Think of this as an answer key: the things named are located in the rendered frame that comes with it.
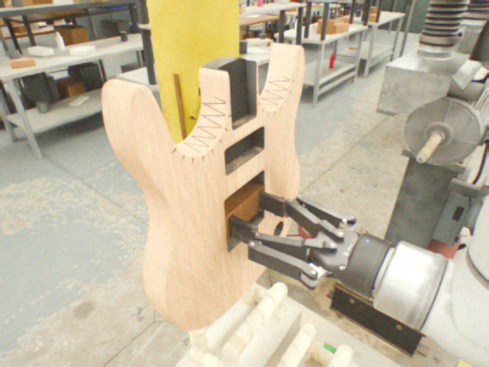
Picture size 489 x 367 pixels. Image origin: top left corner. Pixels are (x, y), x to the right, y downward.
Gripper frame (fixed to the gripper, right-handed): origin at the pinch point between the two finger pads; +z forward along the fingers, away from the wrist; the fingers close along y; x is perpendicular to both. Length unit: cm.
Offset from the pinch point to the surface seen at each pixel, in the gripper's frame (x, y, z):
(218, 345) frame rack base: -35.6, -4.4, 4.9
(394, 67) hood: 7, 69, 0
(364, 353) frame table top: -53, 23, -20
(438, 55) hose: 8, 85, -9
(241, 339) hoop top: -24.8, -5.6, -2.2
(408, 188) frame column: -56, 113, -9
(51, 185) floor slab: -143, 68, 279
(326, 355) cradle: -40.3, 9.6, -13.8
